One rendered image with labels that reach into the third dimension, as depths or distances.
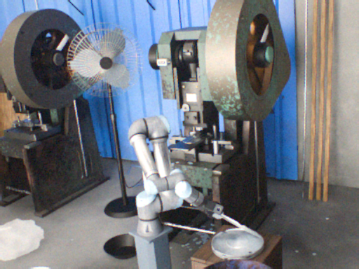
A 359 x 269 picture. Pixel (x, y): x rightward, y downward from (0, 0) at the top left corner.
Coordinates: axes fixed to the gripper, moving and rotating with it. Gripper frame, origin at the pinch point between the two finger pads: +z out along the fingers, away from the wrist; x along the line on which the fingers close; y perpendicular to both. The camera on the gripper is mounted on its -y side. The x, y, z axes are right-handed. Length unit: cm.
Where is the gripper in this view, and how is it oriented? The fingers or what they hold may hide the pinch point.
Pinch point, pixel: (222, 216)
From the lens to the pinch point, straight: 243.8
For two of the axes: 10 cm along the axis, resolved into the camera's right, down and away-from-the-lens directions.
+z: 6.1, 4.9, 6.2
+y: -6.3, -1.8, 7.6
